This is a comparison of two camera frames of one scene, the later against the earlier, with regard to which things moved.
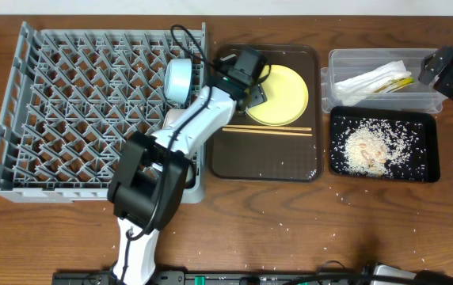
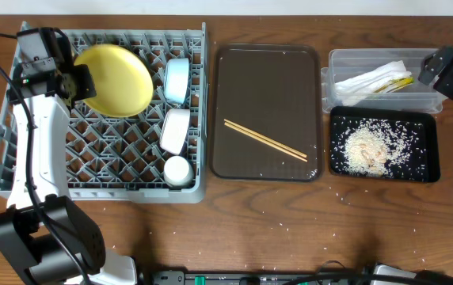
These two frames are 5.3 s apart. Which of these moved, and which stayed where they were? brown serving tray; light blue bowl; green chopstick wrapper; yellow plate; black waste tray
Moved: yellow plate
Stayed: light blue bowl; black waste tray; green chopstick wrapper; brown serving tray
